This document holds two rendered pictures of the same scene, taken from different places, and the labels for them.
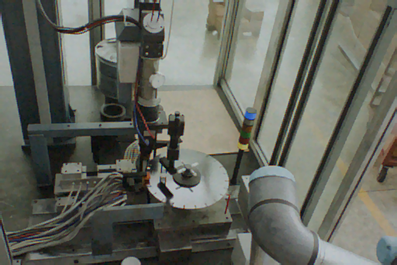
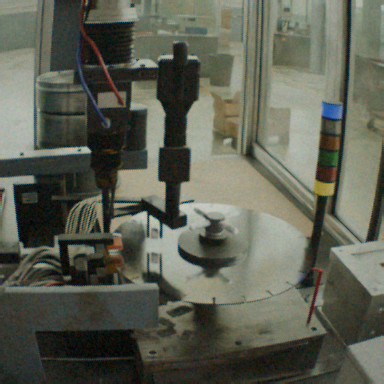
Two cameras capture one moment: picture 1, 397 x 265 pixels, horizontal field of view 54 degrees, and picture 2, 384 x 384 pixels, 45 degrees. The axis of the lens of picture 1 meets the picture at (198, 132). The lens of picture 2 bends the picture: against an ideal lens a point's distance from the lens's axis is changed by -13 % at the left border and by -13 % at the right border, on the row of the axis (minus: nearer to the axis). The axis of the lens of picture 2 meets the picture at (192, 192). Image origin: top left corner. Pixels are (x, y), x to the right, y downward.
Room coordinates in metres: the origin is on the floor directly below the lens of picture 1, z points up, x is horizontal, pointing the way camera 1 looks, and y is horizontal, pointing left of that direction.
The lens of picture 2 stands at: (0.38, 0.01, 1.34)
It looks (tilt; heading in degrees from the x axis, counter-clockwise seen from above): 22 degrees down; 3
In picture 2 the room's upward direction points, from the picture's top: 3 degrees clockwise
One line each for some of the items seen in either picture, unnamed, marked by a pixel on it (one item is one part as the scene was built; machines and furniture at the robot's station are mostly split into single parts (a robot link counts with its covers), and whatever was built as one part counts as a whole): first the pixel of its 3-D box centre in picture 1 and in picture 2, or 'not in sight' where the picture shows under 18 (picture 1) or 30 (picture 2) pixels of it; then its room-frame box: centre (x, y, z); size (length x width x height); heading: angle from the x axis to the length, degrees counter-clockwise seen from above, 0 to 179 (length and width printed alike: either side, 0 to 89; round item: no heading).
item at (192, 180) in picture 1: (187, 173); (213, 239); (1.11, 0.02, 0.96); 0.11 x 0.11 x 0.03
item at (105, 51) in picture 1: (126, 80); (82, 131); (1.78, 0.42, 0.93); 0.31 x 0.31 x 0.36
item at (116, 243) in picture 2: (136, 180); (90, 255); (1.05, 0.20, 0.95); 0.10 x 0.03 x 0.07; 108
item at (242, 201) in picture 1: (264, 202); (377, 296); (1.15, -0.32, 0.82); 0.18 x 0.18 x 0.15; 18
